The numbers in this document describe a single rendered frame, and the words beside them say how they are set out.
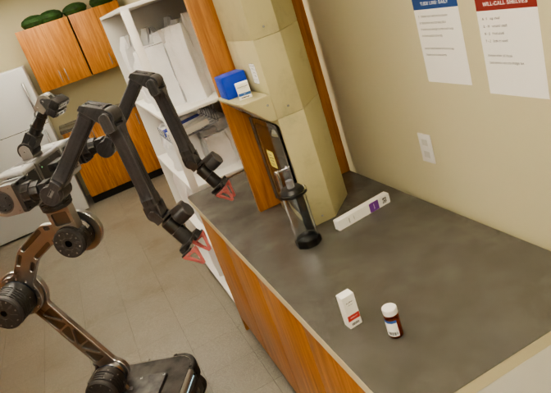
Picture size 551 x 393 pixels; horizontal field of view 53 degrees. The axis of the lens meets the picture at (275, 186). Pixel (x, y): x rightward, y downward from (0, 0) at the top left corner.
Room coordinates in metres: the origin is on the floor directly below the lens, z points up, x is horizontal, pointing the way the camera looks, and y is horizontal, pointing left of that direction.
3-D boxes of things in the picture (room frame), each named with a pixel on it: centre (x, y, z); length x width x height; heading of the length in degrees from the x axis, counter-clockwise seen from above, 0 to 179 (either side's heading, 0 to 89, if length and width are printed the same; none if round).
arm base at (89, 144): (2.49, 0.74, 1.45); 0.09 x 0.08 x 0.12; 166
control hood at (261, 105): (2.14, 0.01, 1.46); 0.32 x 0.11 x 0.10; 17
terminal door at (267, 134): (2.16, -0.04, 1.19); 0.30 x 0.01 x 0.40; 16
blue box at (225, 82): (2.22, 0.03, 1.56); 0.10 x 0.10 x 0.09; 17
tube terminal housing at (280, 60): (2.20, -0.16, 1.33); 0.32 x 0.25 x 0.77; 17
